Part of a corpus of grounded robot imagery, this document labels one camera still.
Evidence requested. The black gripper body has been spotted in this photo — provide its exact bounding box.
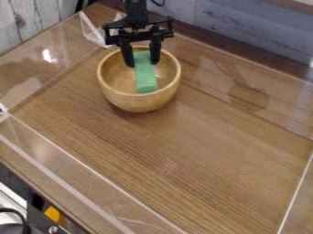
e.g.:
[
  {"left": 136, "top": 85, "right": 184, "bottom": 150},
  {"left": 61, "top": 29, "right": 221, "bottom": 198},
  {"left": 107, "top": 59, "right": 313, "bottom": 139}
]
[{"left": 102, "top": 16, "right": 174, "bottom": 46}]

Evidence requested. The clear acrylic front wall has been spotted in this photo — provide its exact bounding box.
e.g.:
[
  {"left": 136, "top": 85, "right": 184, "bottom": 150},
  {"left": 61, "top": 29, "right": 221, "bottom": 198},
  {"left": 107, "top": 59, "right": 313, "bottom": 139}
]
[{"left": 0, "top": 108, "right": 188, "bottom": 234}]

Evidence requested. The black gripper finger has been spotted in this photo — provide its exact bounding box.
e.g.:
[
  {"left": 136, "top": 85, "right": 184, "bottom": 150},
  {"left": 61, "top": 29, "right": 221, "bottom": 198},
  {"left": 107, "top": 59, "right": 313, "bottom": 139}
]
[
  {"left": 150, "top": 33, "right": 162, "bottom": 65},
  {"left": 120, "top": 38, "right": 136, "bottom": 68}
]

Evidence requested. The silver screw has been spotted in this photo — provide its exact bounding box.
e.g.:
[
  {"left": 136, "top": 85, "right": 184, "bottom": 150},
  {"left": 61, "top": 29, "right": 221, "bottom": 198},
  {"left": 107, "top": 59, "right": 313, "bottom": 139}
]
[{"left": 50, "top": 226, "right": 58, "bottom": 234}]

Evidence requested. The green rectangular block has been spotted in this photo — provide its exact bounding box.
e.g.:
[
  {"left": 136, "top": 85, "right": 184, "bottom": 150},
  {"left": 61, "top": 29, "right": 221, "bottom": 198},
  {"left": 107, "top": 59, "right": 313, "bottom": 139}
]
[{"left": 134, "top": 50, "right": 158, "bottom": 93}]

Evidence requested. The black cable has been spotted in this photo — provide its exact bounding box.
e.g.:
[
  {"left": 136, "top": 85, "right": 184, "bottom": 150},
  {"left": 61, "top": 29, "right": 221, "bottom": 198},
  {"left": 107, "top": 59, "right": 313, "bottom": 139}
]
[{"left": 0, "top": 207, "right": 30, "bottom": 234}]

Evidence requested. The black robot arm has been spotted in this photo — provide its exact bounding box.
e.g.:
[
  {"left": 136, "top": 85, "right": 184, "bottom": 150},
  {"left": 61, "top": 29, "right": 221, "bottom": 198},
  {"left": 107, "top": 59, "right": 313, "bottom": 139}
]
[{"left": 102, "top": 0, "right": 174, "bottom": 68}]

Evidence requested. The yellow sticker label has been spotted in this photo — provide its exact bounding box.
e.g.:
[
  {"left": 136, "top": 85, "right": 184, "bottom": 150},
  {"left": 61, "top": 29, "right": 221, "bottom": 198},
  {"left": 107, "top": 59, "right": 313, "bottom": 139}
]
[{"left": 45, "top": 207, "right": 62, "bottom": 224}]

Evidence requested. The brown wooden bowl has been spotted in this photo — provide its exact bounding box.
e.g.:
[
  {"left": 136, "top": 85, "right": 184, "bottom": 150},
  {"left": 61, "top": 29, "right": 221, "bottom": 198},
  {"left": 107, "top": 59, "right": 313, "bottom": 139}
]
[{"left": 97, "top": 46, "right": 182, "bottom": 112}]

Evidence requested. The clear acrylic corner bracket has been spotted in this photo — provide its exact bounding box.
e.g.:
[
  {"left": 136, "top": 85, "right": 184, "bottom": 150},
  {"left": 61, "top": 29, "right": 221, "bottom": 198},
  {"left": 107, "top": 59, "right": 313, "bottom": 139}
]
[{"left": 78, "top": 10, "right": 128, "bottom": 49}]

